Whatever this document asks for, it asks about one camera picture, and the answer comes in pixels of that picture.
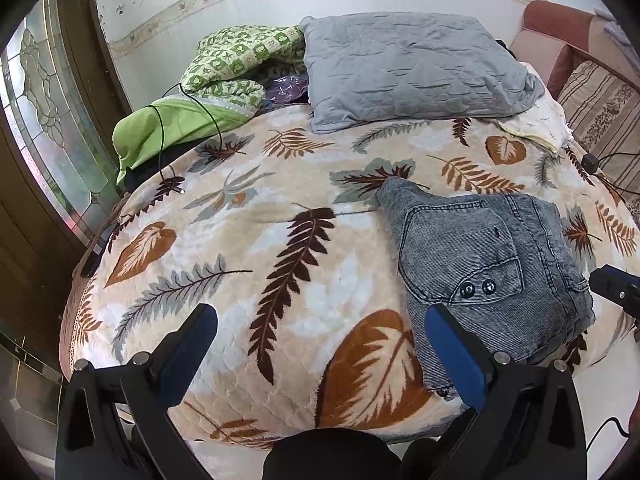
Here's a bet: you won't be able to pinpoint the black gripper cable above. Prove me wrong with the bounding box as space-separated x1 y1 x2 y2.
585 417 632 453

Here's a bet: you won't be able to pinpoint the striped cushion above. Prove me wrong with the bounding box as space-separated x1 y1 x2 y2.
556 60 640 196

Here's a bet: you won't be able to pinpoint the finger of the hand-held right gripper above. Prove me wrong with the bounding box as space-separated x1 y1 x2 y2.
589 264 640 322

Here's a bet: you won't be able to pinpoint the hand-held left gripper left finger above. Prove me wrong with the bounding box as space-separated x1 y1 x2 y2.
55 302 219 480

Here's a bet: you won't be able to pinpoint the black charging cable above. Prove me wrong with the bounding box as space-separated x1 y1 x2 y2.
150 82 228 196

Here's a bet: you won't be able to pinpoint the wooden door with stained glass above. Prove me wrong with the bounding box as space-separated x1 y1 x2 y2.
0 0 131 461

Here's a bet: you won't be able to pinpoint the black phone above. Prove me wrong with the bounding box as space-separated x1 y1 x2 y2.
80 222 118 278

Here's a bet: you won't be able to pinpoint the green patterned quilt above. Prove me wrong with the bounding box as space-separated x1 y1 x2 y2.
180 25 307 111

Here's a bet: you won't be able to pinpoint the purple cloth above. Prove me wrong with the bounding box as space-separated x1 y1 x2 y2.
262 75 312 108

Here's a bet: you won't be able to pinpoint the leaf print blanket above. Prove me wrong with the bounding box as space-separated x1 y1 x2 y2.
59 110 640 448

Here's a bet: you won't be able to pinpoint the cream cloth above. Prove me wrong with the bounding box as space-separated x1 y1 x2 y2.
495 62 573 153

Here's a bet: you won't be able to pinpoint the thin black adapter cable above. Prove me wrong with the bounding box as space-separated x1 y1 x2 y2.
595 151 640 198

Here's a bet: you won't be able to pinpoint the grey denim pants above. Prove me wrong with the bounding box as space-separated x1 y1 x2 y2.
376 176 596 401

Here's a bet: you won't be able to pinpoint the pink sofa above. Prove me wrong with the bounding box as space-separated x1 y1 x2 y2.
510 0 640 211

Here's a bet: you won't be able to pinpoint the dark cloth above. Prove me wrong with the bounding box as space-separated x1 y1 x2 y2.
122 145 181 193

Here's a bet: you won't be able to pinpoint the grey quilted pillow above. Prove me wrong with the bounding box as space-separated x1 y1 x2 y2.
299 11 546 134

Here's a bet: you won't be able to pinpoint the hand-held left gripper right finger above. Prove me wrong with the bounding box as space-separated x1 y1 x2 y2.
424 302 588 480

